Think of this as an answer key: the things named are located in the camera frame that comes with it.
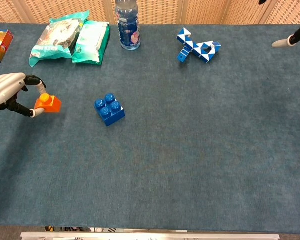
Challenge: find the orange toy brick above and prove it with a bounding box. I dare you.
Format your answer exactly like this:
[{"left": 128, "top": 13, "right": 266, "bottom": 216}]
[{"left": 34, "top": 93, "right": 63, "bottom": 114}]

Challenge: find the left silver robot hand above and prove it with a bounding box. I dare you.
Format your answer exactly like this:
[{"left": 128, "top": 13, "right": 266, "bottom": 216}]
[{"left": 0, "top": 72, "right": 47, "bottom": 121}]

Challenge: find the blue label plastic bottle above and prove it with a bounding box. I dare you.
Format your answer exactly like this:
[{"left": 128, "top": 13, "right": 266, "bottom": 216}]
[{"left": 114, "top": 0, "right": 142, "bottom": 51}]

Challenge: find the teal clear snack bag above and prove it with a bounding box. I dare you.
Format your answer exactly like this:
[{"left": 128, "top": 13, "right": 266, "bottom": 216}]
[{"left": 28, "top": 9, "right": 91, "bottom": 68}]

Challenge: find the blue toy brick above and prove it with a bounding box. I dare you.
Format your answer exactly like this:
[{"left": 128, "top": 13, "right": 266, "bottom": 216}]
[{"left": 93, "top": 93, "right": 126, "bottom": 127}]

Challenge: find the aluminium profile rail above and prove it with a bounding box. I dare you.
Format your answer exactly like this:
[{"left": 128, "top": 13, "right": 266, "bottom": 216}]
[{"left": 20, "top": 231, "right": 281, "bottom": 240}]

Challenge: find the wooden lattice screen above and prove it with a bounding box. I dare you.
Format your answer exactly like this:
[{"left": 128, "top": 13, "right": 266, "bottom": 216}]
[{"left": 0, "top": 0, "right": 300, "bottom": 25}]

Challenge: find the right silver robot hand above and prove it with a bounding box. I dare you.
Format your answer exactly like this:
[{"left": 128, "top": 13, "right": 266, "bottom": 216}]
[{"left": 258, "top": 0, "right": 300, "bottom": 48}]

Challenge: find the blue white snake puzzle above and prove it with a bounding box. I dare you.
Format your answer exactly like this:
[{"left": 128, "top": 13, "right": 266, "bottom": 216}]
[{"left": 176, "top": 27, "right": 222, "bottom": 64}]

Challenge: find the green wet wipes pack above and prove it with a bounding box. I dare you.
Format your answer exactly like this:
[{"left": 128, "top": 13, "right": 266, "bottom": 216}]
[{"left": 71, "top": 20, "right": 111, "bottom": 66}]

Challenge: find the teal felt table cloth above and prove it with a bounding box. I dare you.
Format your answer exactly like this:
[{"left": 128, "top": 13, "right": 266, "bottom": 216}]
[{"left": 0, "top": 22, "right": 300, "bottom": 235}]

